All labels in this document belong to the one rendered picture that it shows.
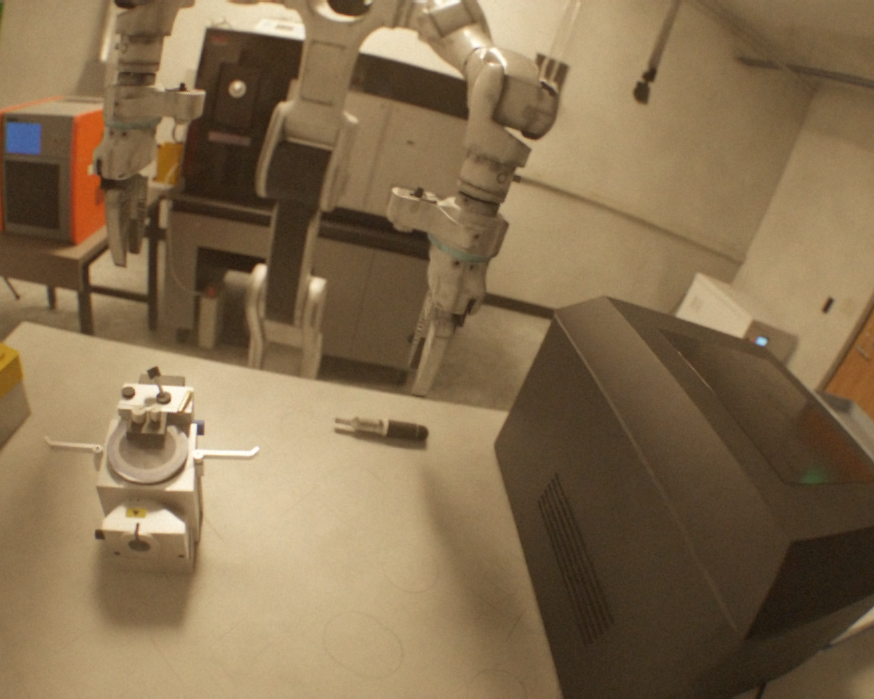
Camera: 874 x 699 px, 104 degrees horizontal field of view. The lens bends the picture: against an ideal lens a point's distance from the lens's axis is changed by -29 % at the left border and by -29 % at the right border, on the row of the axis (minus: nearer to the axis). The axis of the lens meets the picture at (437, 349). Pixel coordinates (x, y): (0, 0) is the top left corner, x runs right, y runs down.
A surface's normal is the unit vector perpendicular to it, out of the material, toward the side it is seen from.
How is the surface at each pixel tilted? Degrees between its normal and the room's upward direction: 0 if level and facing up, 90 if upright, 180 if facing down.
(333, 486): 0
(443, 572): 0
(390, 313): 90
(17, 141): 90
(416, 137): 90
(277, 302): 94
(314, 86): 101
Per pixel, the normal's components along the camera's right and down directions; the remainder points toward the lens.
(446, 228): -0.40, 0.36
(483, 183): -0.16, 0.48
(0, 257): 0.11, 0.54
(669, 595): -0.95, -0.18
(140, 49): 0.49, 0.61
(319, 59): -0.03, 0.67
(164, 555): 0.32, 0.57
